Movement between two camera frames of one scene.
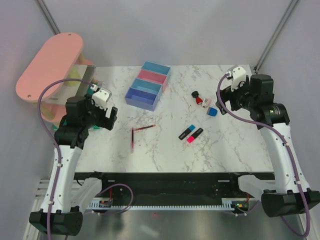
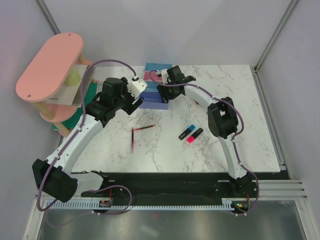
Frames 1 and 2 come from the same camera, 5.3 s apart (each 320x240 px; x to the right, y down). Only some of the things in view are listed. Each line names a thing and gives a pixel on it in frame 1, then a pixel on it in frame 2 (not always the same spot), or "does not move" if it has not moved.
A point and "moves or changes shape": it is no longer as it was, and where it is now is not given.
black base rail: x=176 y=185 does not move
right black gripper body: x=240 y=97 → x=169 y=91
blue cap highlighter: x=190 y=128 does not move
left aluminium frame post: x=47 y=15 does not move
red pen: x=132 y=139 does not move
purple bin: x=141 y=99 moves or changes shape
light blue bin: x=157 y=68 moves or changes shape
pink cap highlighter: x=191 y=138 does not move
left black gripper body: x=96 y=116 → x=128 y=99
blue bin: x=147 y=86 does not move
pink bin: x=154 y=77 moves or changes shape
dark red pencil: x=144 y=127 does not move
